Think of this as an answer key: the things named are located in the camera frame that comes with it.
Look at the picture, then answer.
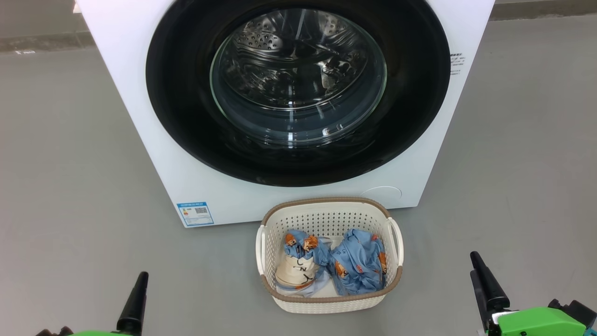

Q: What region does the black round washer door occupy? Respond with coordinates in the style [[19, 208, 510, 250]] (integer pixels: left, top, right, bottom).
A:
[[146, 0, 451, 187]]

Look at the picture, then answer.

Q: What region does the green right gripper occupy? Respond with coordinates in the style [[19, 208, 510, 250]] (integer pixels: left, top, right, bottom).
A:
[[470, 252, 588, 336]]

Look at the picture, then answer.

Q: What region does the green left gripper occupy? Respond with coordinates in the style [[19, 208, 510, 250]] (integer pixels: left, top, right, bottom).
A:
[[70, 272, 149, 336]]

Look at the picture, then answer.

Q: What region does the blue bear print garment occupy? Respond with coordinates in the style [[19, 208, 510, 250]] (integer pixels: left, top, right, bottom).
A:
[[326, 229, 388, 295]]

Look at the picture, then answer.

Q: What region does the white washing machine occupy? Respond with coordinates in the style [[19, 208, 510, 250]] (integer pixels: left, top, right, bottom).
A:
[[75, 0, 496, 228]]

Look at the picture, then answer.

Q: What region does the cream perforated laundry basket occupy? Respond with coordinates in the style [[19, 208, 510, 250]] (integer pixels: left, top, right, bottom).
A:
[[255, 197, 404, 314]]

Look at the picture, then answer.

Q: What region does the blue energy label sticker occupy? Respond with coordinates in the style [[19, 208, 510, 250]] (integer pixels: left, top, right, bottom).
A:
[[176, 202, 215, 227]]

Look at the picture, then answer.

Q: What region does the cream and blue garment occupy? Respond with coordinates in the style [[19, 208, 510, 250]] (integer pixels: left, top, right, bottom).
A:
[[274, 230, 332, 297]]

